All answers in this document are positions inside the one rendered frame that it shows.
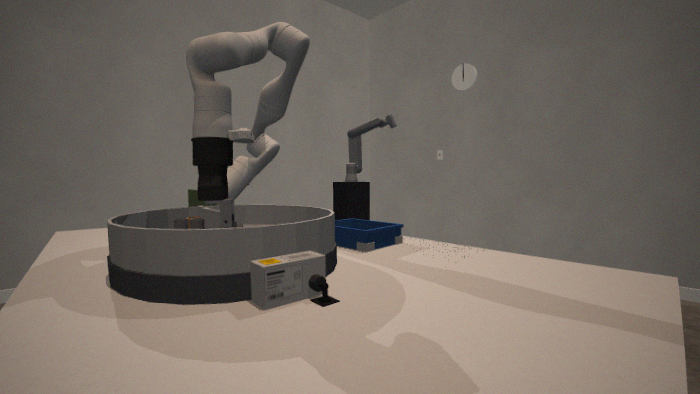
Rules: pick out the blue rectangular tray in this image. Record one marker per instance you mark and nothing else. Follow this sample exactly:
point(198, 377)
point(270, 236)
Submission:
point(367, 235)

